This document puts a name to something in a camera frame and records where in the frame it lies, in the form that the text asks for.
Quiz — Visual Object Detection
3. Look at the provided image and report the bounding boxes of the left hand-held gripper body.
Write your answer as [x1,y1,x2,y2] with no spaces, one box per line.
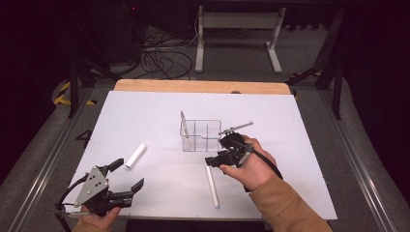
[73,164,134,218]

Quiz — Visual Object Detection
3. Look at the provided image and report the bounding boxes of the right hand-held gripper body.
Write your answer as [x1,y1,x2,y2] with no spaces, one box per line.
[218,120,255,169]

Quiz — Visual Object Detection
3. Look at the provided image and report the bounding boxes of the clear plastic compartment organizer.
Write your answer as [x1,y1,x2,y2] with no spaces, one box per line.
[179,119,223,153]

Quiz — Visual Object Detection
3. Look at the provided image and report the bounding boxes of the white pen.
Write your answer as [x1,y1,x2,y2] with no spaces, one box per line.
[205,163,221,210]

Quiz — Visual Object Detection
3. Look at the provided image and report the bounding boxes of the translucent clear pen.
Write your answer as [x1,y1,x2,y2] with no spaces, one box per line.
[180,110,193,151]

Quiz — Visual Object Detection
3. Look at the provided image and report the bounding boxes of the person's right hand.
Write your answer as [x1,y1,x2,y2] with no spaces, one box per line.
[220,134,279,192]

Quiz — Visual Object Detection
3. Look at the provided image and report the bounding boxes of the person's left hand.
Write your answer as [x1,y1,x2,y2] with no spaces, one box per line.
[79,206,122,229]

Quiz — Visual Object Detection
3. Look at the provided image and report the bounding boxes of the white cylindrical stick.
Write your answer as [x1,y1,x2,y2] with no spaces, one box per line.
[125,142,148,169]

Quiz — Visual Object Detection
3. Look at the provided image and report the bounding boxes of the white table cover board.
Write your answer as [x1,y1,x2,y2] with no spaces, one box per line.
[64,90,338,221]

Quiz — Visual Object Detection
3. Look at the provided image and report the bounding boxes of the wooden table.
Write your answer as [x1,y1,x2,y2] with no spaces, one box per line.
[113,78,292,96]

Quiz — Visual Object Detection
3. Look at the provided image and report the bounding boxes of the yellow black hazard tape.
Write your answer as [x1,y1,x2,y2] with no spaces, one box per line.
[52,80,98,106]

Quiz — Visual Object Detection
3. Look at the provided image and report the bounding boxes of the black metal stand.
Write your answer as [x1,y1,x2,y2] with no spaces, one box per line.
[285,9,346,121]
[66,57,121,119]

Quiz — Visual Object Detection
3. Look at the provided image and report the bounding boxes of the black equipment case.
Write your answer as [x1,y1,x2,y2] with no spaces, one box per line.
[104,0,143,66]

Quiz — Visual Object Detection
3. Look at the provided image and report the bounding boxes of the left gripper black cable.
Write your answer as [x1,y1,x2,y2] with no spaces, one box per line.
[53,175,89,232]

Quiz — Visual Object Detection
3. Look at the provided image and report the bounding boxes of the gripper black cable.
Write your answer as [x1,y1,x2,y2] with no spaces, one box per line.
[238,139,284,193]
[53,175,89,232]

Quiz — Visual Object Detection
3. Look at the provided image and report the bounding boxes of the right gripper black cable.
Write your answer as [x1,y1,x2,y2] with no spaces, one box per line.
[238,139,284,193]

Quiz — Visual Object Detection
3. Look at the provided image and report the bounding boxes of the aluminium floor rail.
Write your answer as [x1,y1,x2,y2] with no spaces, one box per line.
[317,90,399,232]
[8,86,95,232]

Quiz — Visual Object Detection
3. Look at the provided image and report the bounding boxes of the black floor cable bundle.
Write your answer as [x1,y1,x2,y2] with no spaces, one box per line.
[129,18,194,80]

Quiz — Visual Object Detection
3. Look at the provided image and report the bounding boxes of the white metal desk frame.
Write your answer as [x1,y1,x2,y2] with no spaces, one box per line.
[194,5,287,75]

